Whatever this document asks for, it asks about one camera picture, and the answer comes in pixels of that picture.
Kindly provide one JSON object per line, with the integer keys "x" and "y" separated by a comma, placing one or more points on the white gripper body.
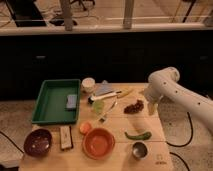
{"x": 152, "y": 95}

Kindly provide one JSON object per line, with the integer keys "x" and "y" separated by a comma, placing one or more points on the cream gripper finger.
{"x": 152, "y": 108}

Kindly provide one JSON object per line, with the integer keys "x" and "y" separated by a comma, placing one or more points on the dark red grape bunch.
{"x": 134, "y": 108}

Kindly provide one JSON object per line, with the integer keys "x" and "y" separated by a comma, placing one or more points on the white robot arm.
{"x": 164, "y": 82}

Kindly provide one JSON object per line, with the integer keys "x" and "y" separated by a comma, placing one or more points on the red orange bowl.
{"x": 98, "y": 143}

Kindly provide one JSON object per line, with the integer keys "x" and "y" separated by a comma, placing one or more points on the dark purple bowl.
{"x": 38, "y": 143}

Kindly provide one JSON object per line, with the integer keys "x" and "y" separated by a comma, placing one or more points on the yellow banana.
{"x": 124, "y": 92}

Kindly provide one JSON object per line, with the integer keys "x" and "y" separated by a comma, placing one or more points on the small metal cup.
{"x": 139, "y": 150}

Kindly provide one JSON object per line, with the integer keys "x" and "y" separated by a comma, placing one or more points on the grey blue cloth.
{"x": 104, "y": 88}

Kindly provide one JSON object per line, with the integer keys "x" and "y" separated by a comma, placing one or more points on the small metal fork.
{"x": 104, "y": 116}

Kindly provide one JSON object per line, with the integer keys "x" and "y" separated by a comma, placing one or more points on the white small cup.
{"x": 88, "y": 84}

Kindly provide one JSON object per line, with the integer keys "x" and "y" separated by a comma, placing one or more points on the orange carrot piece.
{"x": 85, "y": 127}

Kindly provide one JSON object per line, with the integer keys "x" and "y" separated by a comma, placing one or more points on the blue sponge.
{"x": 71, "y": 101}

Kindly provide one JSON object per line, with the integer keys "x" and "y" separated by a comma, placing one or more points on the white chocolate bar box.
{"x": 65, "y": 138}

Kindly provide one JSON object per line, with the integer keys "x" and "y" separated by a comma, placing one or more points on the green plastic tray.
{"x": 51, "y": 104}

